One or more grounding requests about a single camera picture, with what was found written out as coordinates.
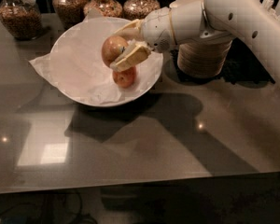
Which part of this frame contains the glass cereal jar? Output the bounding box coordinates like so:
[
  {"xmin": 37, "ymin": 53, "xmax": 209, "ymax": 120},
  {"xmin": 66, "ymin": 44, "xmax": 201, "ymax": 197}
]
[
  {"xmin": 0, "ymin": 0, "xmax": 43, "ymax": 40},
  {"xmin": 52, "ymin": 0, "xmax": 89, "ymax": 30},
  {"xmin": 83, "ymin": 0, "xmax": 123, "ymax": 18},
  {"xmin": 123, "ymin": 0, "xmax": 161, "ymax": 21}
]

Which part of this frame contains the front stack of paper bowls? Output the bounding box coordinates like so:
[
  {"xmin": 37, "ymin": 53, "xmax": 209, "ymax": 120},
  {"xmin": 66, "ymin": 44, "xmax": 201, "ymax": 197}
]
[{"xmin": 177, "ymin": 41, "xmax": 232, "ymax": 79}]

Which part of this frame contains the left glass cereal jar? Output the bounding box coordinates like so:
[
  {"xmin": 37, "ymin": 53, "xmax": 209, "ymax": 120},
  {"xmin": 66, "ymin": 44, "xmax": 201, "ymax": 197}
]
[{"xmin": 0, "ymin": 0, "xmax": 43, "ymax": 40}]

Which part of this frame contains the black mat under bowls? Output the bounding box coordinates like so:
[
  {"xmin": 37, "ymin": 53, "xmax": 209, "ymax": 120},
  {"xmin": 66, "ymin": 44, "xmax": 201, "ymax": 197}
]
[{"xmin": 163, "ymin": 38, "xmax": 275, "ymax": 89}]

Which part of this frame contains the right glass cereal jar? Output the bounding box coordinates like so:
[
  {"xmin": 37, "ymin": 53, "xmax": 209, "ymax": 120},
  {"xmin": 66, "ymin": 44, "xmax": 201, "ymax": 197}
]
[{"xmin": 123, "ymin": 0, "xmax": 161, "ymax": 21}]

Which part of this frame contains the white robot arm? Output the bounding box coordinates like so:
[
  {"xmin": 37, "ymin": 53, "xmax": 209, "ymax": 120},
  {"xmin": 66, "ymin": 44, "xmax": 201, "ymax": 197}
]
[{"xmin": 111, "ymin": 0, "xmax": 280, "ymax": 87}]

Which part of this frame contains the yellowish red apple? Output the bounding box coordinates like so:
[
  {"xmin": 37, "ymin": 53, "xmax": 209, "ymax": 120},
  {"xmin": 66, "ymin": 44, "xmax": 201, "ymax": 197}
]
[{"xmin": 101, "ymin": 35, "xmax": 128, "ymax": 67}]

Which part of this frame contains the white bowl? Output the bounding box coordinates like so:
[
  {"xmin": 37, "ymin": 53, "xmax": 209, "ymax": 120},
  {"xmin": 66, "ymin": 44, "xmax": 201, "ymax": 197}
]
[{"xmin": 49, "ymin": 17, "xmax": 164, "ymax": 108}]

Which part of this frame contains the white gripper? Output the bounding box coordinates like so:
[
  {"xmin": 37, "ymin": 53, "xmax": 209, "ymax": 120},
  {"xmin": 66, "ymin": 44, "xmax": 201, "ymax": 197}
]
[{"xmin": 110, "ymin": 7, "xmax": 175, "ymax": 72}]

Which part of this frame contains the white paper liner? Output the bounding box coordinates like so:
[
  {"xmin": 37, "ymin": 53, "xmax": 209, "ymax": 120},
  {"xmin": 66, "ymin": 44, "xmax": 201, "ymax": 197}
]
[{"xmin": 29, "ymin": 7, "xmax": 163, "ymax": 105}]

